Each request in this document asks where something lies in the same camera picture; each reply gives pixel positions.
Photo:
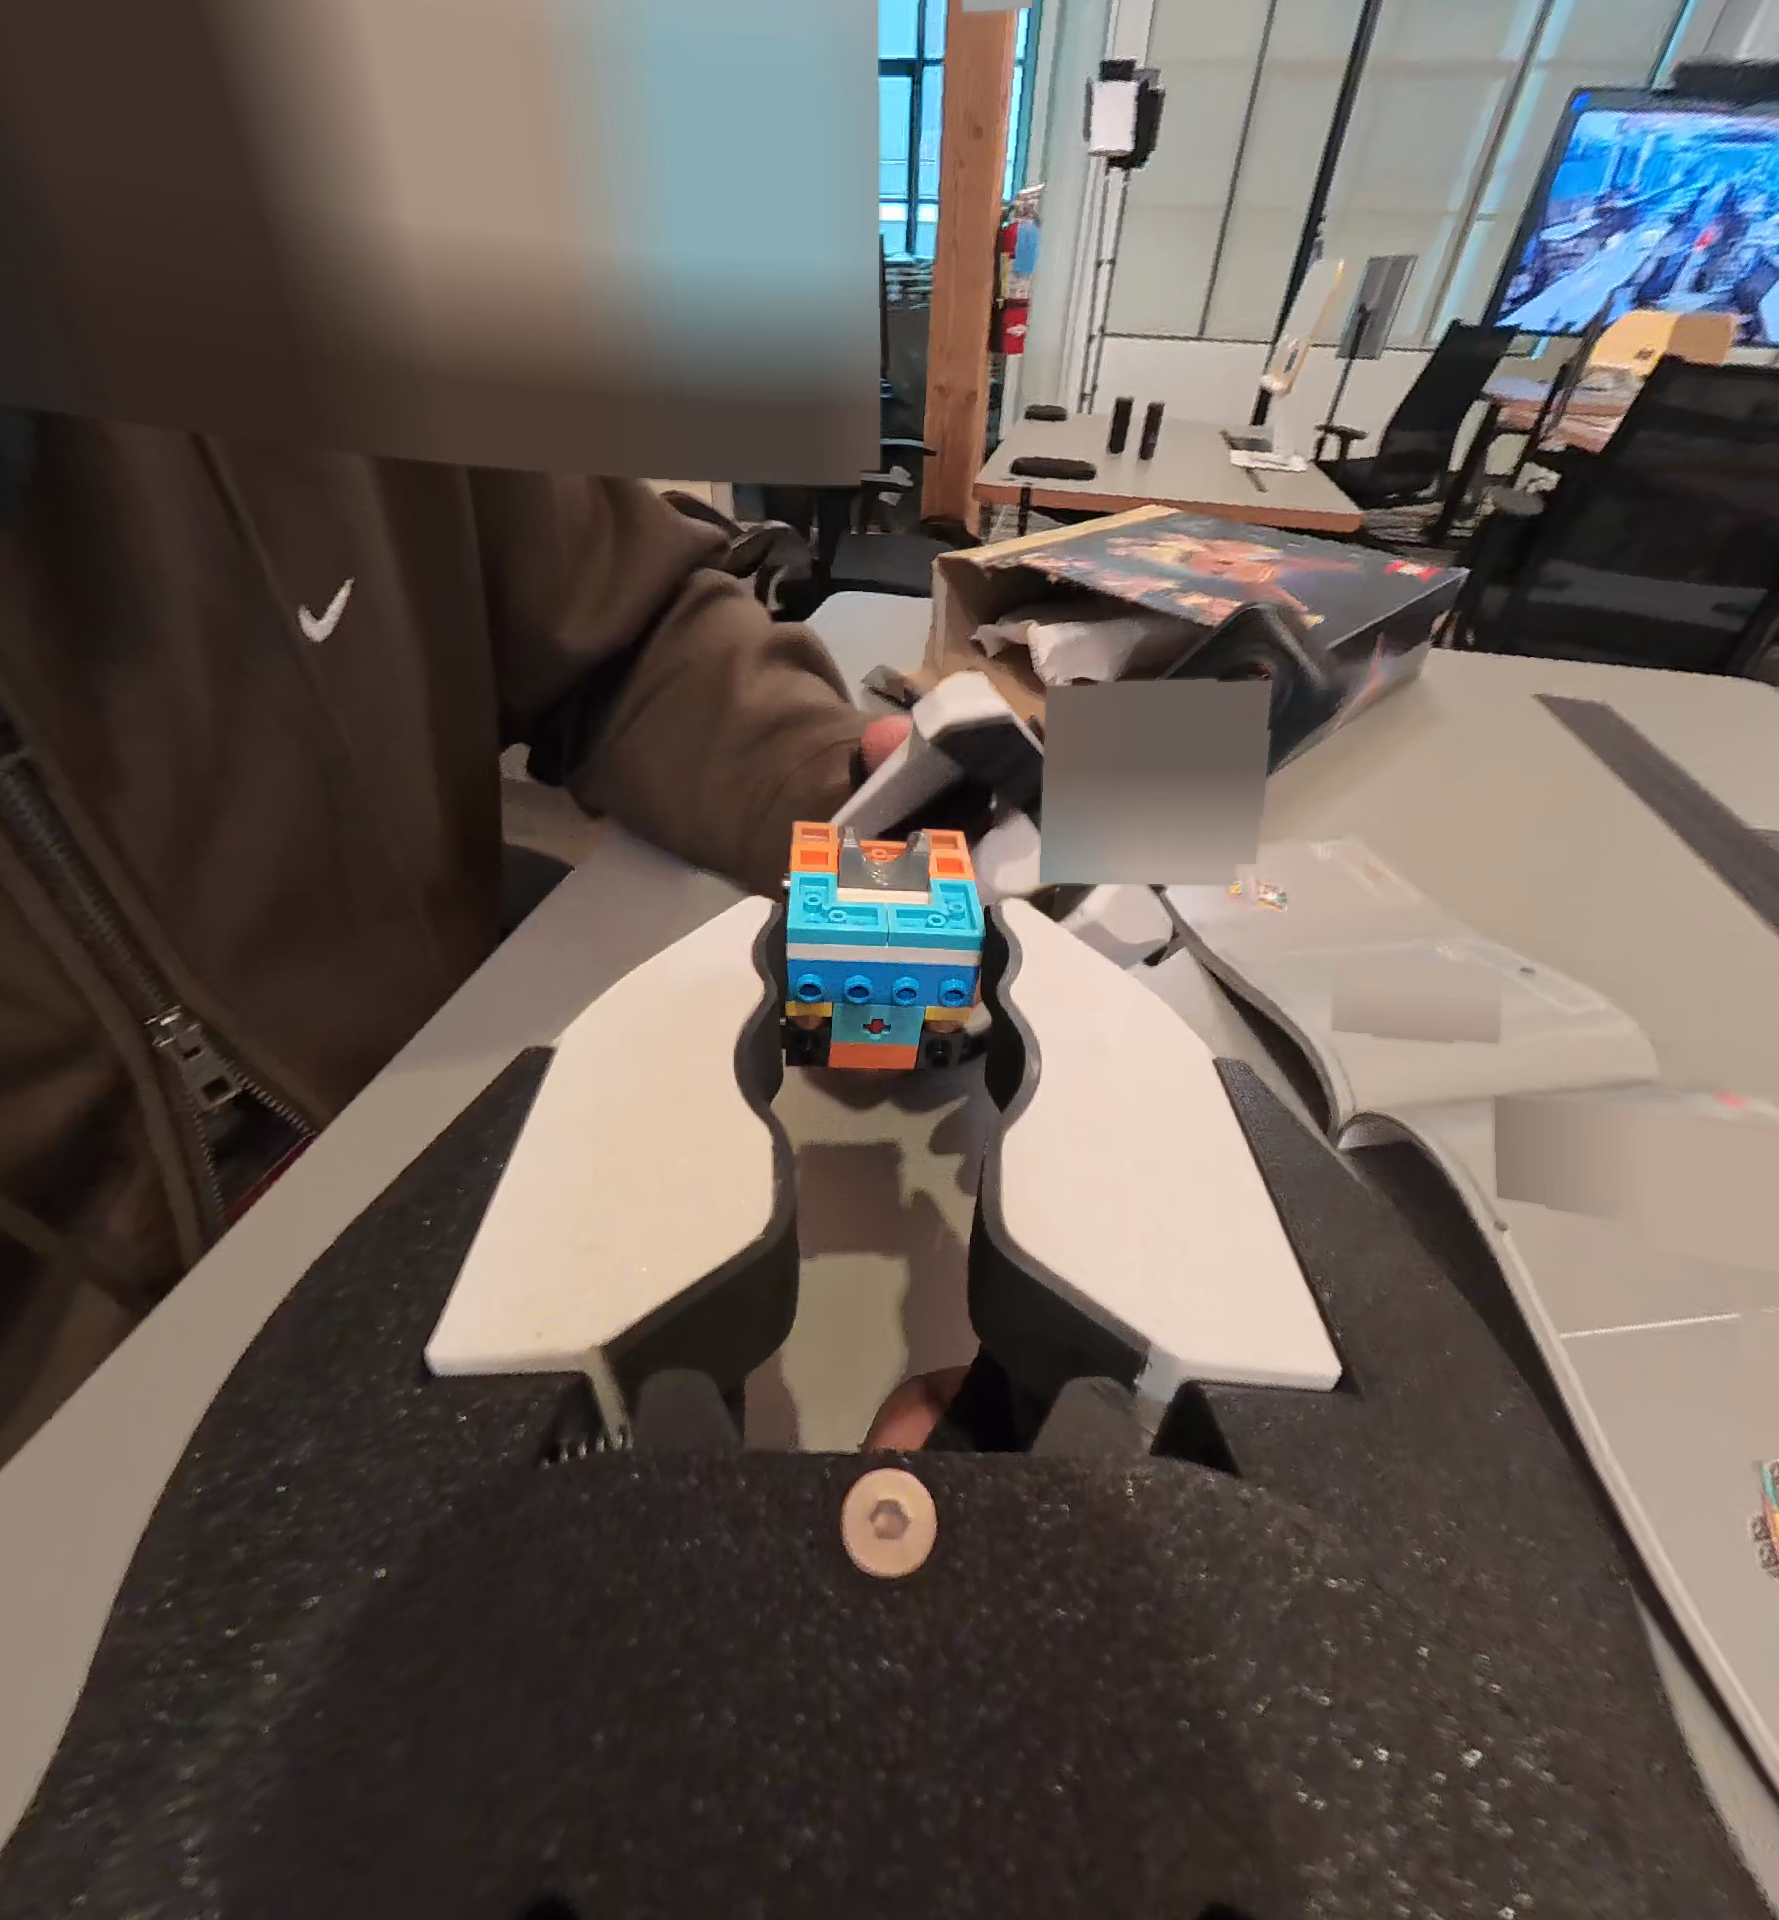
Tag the person's left hand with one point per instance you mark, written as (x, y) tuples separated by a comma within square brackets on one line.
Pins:
[(887, 746)]

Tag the grey table with wood edge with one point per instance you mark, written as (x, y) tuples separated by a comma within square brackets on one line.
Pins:
[(1175, 479)]

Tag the black mesh office chair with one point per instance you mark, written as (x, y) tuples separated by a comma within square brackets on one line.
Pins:
[(1669, 510)]

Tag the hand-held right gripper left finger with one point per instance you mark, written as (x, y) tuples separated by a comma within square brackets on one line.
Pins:
[(634, 1185)]

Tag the multicoloured brick model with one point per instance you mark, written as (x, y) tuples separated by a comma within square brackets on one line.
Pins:
[(883, 959)]

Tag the wooden post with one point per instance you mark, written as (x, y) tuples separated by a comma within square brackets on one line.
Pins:
[(969, 271)]

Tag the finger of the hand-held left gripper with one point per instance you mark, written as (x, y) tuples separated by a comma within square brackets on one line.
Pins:
[(935, 742), (1114, 922)]

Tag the person's left forearm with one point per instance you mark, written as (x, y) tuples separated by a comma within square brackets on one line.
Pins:
[(680, 705)]

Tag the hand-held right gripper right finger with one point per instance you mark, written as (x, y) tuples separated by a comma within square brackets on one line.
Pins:
[(1144, 1199)]

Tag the grey instruction booklet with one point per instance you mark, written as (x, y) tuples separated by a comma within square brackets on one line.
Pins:
[(1654, 1424)]

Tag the light panel on stand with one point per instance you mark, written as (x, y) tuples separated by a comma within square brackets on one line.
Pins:
[(1123, 118)]

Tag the dark printed toy box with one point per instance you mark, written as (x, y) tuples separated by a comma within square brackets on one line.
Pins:
[(1280, 577)]

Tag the red fire extinguisher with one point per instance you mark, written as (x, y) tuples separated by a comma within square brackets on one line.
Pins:
[(1014, 276)]

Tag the teal L-shaped brick plate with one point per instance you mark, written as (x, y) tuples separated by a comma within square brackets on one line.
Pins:
[(837, 908)]

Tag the black video bar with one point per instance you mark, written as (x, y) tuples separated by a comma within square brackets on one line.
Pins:
[(1759, 73)]

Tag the large wall screen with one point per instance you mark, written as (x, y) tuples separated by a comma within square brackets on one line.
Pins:
[(1683, 225)]

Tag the grey desk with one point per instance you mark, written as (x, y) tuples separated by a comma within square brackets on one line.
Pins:
[(1429, 750)]

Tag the person's brown jacket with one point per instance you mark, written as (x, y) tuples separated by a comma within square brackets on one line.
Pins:
[(230, 823)]

